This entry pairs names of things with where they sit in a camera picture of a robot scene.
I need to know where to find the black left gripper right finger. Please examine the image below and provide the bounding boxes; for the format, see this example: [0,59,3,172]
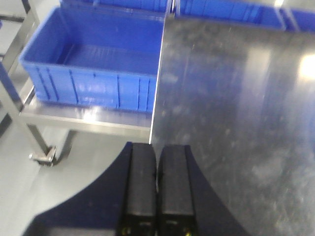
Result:
[157,145,246,236]

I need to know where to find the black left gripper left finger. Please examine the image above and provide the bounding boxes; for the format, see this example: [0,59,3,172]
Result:
[23,142,157,236]

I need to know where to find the stainless steel shelf rack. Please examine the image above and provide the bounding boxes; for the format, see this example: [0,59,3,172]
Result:
[0,0,158,167]

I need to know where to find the blue crate lower front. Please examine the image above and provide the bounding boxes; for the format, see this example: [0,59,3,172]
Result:
[20,5,164,113]

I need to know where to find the blue crate lower rear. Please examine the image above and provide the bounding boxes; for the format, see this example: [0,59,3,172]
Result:
[61,0,172,12]

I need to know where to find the blue crate behind table middle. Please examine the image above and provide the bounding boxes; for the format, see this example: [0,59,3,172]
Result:
[175,0,285,30]

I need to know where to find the blue crate behind table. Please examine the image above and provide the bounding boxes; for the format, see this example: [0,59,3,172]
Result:
[175,0,285,30]
[282,8,315,33]

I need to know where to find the blue crate behind table right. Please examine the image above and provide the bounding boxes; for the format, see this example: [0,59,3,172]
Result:
[282,8,315,33]

